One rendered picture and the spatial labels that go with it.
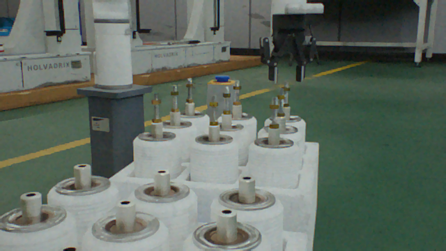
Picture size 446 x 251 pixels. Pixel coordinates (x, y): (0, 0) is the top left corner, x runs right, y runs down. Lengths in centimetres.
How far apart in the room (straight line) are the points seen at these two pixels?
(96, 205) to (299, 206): 37
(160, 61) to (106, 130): 260
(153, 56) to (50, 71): 97
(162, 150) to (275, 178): 23
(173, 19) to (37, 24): 421
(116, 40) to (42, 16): 202
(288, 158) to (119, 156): 57
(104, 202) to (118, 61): 68
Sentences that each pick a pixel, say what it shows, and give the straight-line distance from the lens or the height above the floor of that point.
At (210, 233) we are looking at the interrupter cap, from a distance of 56.
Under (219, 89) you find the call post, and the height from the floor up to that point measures 30.
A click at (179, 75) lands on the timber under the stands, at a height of 4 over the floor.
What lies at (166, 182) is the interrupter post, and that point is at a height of 27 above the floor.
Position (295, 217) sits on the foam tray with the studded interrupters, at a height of 14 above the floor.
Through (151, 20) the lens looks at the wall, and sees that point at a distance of 758.
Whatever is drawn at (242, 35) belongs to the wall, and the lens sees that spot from 674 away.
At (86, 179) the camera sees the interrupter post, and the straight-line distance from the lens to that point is 73.
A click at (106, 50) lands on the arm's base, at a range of 134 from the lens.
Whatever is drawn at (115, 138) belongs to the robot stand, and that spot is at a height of 17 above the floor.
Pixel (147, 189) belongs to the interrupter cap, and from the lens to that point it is 70.
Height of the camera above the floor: 49
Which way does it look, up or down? 12 degrees down
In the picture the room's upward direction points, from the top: straight up
